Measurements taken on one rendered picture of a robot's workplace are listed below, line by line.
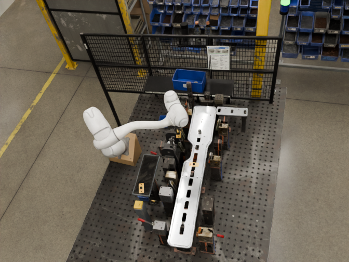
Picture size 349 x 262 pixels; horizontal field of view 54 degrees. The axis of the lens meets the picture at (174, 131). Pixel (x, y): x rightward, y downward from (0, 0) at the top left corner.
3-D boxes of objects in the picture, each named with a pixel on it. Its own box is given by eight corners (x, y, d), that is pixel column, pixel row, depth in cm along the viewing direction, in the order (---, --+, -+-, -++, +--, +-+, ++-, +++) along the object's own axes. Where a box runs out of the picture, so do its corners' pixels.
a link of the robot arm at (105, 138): (118, 141, 244) (108, 125, 245) (96, 154, 245) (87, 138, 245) (121, 141, 257) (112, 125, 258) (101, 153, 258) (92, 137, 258)
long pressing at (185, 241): (195, 250, 247) (195, 249, 246) (164, 245, 252) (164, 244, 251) (217, 107, 327) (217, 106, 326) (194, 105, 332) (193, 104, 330)
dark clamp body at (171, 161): (180, 188, 312) (175, 166, 281) (166, 186, 315) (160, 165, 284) (183, 178, 318) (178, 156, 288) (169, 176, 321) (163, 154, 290)
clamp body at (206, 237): (216, 256, 271) (214, 239, 243) (198, 252, 275) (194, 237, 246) (217, 243, 277) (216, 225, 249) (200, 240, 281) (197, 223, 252)
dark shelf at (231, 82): (231, 97, 330) (231, 95, 328) (143, 92, 349) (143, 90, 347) (233, 81, 343) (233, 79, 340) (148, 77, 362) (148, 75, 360)
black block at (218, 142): (223, 162, 322) (223, 145, 299) (212, 161, 325) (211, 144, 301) (224, 155, 327) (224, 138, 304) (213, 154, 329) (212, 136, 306)
